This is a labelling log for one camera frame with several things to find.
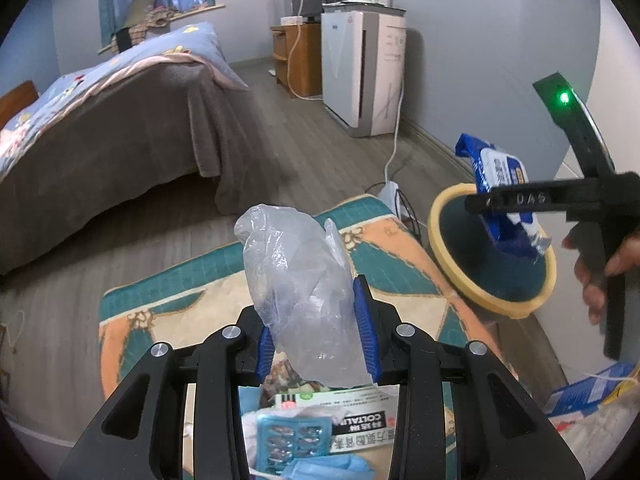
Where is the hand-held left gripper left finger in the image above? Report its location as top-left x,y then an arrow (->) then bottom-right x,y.
57,305 -> 276,480

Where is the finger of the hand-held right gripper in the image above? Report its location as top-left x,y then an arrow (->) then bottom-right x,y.
464,177 -> 601,223

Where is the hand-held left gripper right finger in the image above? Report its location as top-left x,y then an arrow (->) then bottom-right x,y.
351,275 -> 586,480

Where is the blue wet wipes packet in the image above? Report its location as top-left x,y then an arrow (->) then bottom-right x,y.
455,133 -> 551,261

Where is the yellow-rimmed teal bin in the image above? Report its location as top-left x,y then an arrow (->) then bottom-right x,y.
428,183 -> 557,331

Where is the clear plastic bag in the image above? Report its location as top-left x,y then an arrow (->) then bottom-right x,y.
234,203 -> 376,389

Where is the blue face mask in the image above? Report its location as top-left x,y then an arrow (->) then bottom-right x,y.
250,452 -> 378,480

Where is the person's right hand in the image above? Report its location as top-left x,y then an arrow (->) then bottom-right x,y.
562,227 -> 640,325

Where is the white green medicine box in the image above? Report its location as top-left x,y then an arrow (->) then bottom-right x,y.
274,385 -> 401,453

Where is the printed floor mat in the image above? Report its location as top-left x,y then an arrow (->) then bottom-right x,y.
98,194 -> 521,480

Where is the blue blister pack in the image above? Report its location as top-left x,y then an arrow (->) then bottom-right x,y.
256,407 -> 333,473

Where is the white power strip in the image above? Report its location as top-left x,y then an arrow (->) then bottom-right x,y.
378,180 -> 401,214

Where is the blue cardboard box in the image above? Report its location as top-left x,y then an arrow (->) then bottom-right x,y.
544,374 -> 638,417

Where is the white air purifier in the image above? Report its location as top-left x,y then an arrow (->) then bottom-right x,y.
320,9 -> 407,138

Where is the printed paper bag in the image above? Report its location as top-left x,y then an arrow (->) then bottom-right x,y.
550,360 -> 640,480

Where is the bed with brown cover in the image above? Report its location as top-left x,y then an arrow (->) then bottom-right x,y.
0,52 -> 256,276

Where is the wooden cabinet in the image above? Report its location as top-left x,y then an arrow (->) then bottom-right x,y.
270,22 -> 323,98

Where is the blue floral quilt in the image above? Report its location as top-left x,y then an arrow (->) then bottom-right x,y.
0,22 -> 250,181

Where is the wooden windowsill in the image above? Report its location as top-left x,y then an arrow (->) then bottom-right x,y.
97,4 -> 226,55

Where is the wooden headboard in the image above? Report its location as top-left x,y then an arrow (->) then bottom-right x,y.
0,80 -> 40,128

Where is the plaid cloth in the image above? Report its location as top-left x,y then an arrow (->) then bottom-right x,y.
127,0 -> 176,31

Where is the black cable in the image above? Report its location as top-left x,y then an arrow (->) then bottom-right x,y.
364,182 -> 421,236

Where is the white power cable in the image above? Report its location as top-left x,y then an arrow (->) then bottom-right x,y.
384,80 -> 404,186

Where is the thin white cable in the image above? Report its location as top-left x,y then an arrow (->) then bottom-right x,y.
287,22 -> 321,98

